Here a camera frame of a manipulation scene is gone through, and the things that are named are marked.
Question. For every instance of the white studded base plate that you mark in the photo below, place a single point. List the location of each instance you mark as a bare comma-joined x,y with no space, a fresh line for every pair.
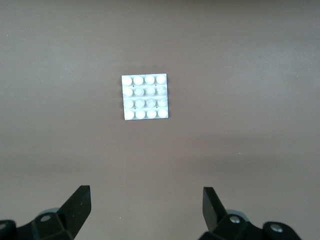
146,97

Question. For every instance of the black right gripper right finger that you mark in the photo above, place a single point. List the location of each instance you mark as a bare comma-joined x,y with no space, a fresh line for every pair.
215,215

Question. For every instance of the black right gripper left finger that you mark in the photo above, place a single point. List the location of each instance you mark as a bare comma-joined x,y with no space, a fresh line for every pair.
72,212

